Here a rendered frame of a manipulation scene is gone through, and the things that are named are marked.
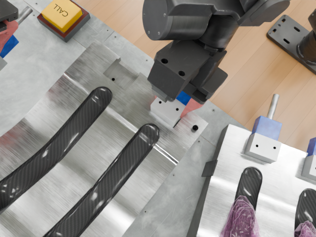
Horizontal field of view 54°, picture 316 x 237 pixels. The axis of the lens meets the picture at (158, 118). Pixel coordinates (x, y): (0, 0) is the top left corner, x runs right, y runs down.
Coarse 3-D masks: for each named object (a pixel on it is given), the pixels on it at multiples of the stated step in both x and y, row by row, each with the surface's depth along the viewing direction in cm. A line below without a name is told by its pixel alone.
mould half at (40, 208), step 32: (96, 64) 56; (64, 96) 55; (128, 96) 55; (32, 128) 54; (96, 128) 54; (128, 128) 54; (160, 128) 54; (0, 160) 49; (64, 160) 52; (96, 160) 52; (160, 160) 53; (32, 192) 48; (64, 192) 50; (128, 192) 51; (0, 224) 45; (32, 224) 45; (96, 224) 48; (128, 224) 50
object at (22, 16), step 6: (24, 12) 52; (30, 12) 53; (18, 18) 52; (24, 18) 53; (18, 24) 52; (12, 36) 51; (6, 42) 50; (12, 42) 52; (18, 42) 53; (6, 48) 51; (12, 48) 52; (0, 54) 51; (6, 54) 52; (0, 60) 51; (0, 66) 52
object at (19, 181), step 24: (96, 96) 55; (72, 120) 54; (48, 144) 53; (72, 144) 53; (144, 144) 54; (24, 168) 50; (48, 168) 51; (120, 168) 53; (0, 192) 47; (24, 192) 48; (96, 192) 51; (72, 216) 48; (96, 216) 49
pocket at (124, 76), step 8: (112, 64) 57; (120, 64) 58; (104, 72) 56; (112, 72) 59; (120, 72) 59; (128, 72) 59; (136, 72) 58; (112, 80) 60; (120, 80) 58; (128, 80) 59
